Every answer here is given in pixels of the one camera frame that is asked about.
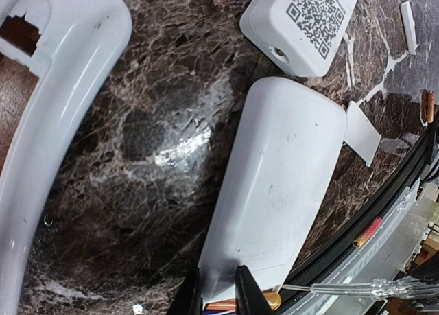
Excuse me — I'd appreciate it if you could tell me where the white slotted cable duct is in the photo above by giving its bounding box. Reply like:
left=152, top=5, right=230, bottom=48
left=323, top=182, right=427, bottom=284

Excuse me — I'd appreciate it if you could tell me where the white battery cover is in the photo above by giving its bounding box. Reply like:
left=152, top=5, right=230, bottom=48
left=400, top=0, right=418, bottom=55
left=344, top=101, right=381, bottom=167

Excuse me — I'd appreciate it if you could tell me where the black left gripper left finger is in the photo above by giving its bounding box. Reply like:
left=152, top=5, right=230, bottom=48
left=169, top=267, right=200, bottom=315

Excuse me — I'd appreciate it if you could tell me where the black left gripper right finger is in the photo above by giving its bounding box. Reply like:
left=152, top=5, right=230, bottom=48
left=235, top=265, right=274, bottom=315

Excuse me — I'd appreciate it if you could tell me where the orange battery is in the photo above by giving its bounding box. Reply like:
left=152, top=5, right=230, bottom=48
left=352, top=216, right=382, bottom=248
left=205, top=291, right=282, bottom=311
left=420, top=89, right=435, bottom=124

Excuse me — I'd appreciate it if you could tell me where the slim white remote with QR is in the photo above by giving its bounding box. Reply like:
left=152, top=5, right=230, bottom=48
left=239, top=0, right=357, bottom=78

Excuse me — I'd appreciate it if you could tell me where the white remote back side up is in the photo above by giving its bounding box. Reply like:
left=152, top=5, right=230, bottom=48
left=198, top=77, right=347, bottom=303

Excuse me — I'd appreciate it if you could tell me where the white remote with buttons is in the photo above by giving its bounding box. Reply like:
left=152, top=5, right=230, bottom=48
left=1, top=0, right=132, bottom=314

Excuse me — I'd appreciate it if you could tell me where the clear handled screwdriver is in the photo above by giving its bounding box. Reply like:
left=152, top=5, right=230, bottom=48
left=282, top=276, right=438, bottom=301

